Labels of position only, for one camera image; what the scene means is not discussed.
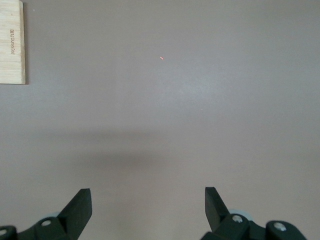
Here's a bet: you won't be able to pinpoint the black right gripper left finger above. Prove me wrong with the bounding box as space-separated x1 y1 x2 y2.
0 188 93 240

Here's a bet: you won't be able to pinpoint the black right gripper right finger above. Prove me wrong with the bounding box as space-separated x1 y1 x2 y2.
201 186 309 240

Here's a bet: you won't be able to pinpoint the bamboo cutting board metal handle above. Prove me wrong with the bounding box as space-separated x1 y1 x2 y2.
0 0 27 85

